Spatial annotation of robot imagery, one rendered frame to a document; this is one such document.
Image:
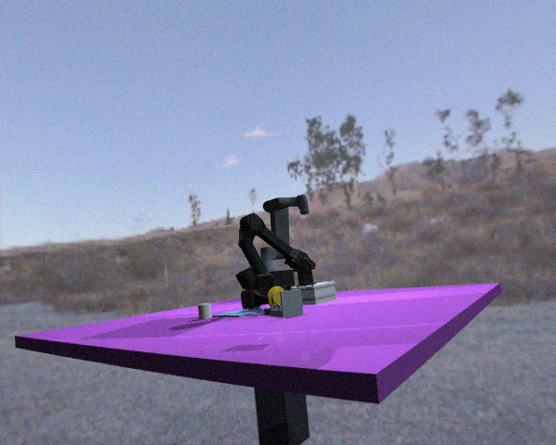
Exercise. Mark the yellow plate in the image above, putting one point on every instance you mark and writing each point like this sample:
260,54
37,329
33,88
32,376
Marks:
274,296

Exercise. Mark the light blue flat mat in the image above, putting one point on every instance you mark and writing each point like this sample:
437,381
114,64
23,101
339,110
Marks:
237,313

